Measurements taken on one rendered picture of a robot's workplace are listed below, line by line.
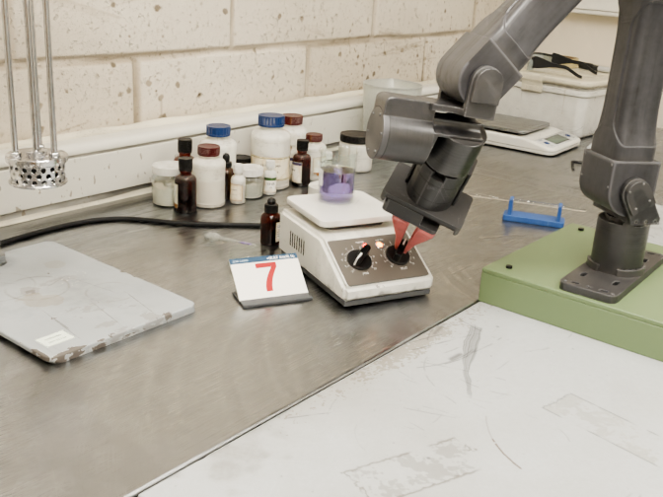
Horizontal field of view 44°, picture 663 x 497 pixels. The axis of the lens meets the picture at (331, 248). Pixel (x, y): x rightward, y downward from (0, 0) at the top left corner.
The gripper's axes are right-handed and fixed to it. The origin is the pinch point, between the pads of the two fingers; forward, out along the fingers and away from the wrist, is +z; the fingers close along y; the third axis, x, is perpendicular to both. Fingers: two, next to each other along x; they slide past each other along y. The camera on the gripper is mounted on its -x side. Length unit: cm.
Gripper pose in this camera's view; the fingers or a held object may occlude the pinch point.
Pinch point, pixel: (403, 244)
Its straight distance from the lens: 105.4
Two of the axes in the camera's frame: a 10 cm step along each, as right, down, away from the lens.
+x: -3.6, 6.2, -7.0
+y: -8.9, -4.5, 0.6
